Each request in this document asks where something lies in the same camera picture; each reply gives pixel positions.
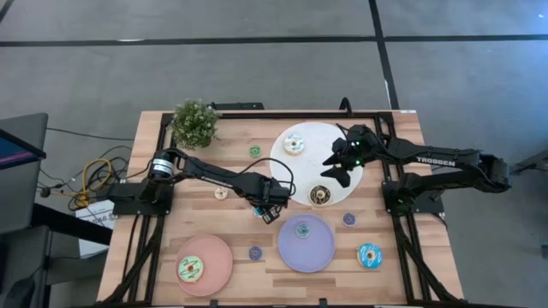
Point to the small purple-blue iced donut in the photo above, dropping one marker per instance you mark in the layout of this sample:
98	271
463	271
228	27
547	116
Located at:
352	221
258	255

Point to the white woven round placemat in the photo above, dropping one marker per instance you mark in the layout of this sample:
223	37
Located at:
308	171

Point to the black box at table edge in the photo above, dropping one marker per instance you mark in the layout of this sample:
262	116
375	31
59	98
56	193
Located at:
237	105

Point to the pink plate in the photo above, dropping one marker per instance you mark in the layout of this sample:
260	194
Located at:
216	265

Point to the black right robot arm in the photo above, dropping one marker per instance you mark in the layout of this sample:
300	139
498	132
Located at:
436	160

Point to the white printed box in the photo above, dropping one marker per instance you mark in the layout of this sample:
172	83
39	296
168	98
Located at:
96	214

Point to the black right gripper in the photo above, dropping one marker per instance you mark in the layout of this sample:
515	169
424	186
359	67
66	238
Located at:
357	149

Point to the purple plate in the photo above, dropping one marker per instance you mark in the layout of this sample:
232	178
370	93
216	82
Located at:
308	256

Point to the large pale green iced donut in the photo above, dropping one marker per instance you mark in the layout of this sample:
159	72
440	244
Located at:
197	274

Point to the potted plant black pot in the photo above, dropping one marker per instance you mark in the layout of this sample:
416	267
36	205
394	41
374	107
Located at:
194	124

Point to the black stand leg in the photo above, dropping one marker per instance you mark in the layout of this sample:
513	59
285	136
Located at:
533	161

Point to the large white blue-drizzled donut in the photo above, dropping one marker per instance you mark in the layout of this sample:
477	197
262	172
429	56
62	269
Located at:
299	147

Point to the black frame bracket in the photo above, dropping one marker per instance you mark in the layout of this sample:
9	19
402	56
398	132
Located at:
212	303

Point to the black desk beam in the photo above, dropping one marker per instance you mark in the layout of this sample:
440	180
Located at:
73	224

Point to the large chocolate iced donut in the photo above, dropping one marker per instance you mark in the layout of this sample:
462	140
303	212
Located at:
326	195

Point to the black curved clamp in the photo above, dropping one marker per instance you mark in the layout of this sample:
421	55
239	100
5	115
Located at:
345	99

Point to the computer monitor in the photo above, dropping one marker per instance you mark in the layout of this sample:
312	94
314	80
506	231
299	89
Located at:
13	154

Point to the small green iced donut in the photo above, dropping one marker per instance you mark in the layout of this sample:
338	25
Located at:
257	153

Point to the small teal iced donut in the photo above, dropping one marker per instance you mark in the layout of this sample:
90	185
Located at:
306	233

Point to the black metal table frame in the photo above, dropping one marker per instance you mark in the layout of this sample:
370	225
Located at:
278	115

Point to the small cream chocolate-drizzled donut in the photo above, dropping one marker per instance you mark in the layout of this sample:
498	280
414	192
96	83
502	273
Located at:
224	196

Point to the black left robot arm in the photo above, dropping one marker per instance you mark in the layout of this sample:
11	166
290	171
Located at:
214	175

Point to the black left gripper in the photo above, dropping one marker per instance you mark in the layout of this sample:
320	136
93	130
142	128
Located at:
274	194

